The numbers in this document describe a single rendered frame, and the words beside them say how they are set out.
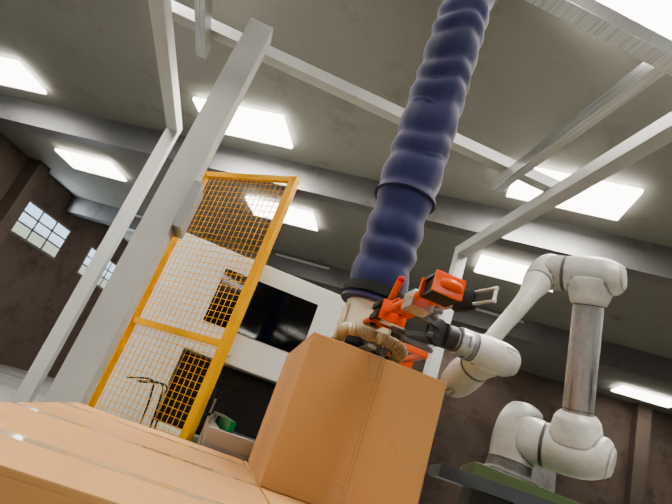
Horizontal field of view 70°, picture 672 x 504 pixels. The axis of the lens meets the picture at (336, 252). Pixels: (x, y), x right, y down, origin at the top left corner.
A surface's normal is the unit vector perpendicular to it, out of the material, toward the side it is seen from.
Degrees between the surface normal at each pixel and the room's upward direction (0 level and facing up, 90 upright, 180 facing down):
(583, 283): 113
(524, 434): 87
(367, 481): 90
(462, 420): 90
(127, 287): 90
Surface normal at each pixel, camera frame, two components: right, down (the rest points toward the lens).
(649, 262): -0.10, -0.41
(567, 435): -0.63, -0.27
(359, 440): 0.22, -0.30
